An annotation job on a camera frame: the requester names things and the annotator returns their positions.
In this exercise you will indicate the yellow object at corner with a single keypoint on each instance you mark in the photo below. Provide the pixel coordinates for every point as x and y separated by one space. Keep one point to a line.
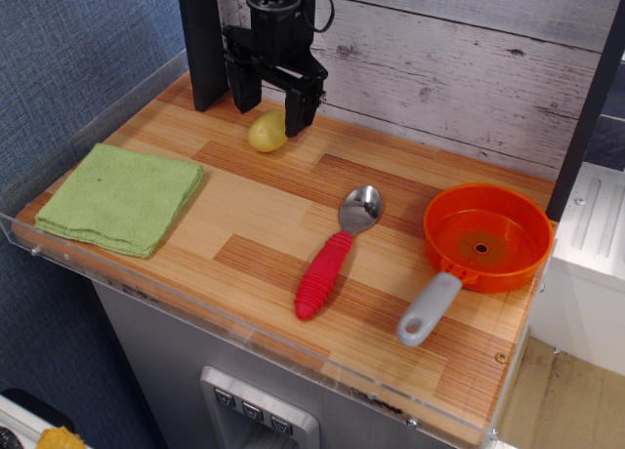
60 438

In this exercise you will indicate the dark right post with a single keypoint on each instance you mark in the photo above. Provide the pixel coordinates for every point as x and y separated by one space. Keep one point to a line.
597 26

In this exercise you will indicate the green folded towel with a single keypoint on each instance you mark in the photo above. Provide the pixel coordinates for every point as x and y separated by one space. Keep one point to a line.
120 200

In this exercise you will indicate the orange pot with grey handle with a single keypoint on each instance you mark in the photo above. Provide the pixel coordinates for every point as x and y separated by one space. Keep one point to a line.
480 237

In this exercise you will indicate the silver dispenser button panel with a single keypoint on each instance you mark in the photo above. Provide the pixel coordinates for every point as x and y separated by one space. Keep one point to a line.
244 416

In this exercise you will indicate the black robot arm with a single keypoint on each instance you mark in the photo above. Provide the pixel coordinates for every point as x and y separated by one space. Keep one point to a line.
276 49

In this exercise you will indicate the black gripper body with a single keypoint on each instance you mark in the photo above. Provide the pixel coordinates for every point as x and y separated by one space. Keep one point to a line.
278 43

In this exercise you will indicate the white side counter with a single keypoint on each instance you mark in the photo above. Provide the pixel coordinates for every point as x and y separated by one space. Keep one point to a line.
579 308

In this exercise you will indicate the grey toy fridge front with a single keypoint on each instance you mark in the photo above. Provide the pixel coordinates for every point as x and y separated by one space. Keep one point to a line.
167 353

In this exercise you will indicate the clear acrylic table guard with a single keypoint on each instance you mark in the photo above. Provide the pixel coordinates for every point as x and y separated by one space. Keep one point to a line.
235 256

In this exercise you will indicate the yellow potato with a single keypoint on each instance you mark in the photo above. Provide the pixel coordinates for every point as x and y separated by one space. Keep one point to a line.
268 132

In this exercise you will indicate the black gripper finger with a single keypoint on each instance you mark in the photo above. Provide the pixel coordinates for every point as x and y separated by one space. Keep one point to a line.
245 85
300 108

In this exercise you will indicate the spoon with red handle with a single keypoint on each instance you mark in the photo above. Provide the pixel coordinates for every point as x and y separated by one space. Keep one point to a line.
359 211

